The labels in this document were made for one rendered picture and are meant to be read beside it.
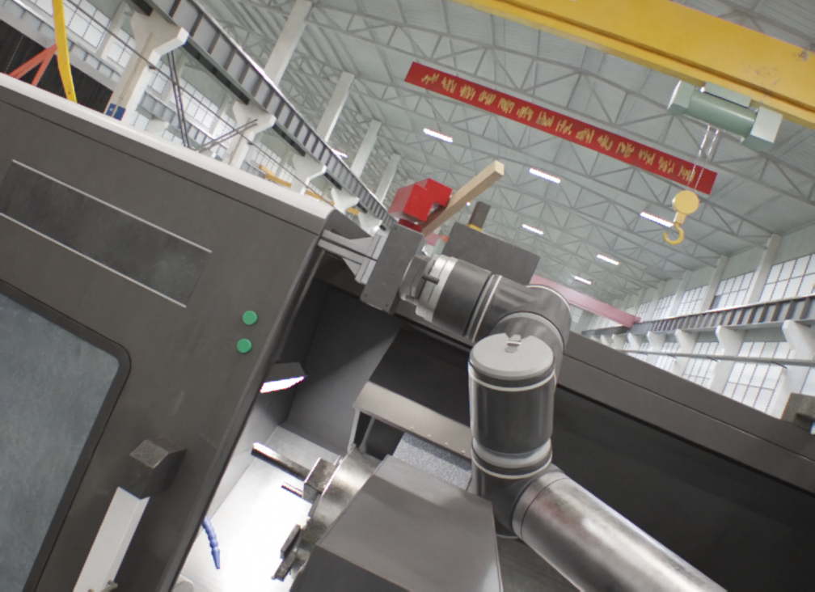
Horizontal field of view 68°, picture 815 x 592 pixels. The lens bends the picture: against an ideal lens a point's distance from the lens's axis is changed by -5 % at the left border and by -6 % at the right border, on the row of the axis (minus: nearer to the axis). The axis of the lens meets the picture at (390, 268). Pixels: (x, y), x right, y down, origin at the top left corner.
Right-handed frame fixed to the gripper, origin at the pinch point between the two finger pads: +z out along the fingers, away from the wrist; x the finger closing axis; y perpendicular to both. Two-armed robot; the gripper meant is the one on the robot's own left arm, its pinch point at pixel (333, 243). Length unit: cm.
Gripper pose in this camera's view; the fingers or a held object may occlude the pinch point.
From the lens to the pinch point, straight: 103.0
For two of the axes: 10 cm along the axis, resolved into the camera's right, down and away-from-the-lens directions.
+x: 4.1, -9.1, 0.9
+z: -9.0, -3.8, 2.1
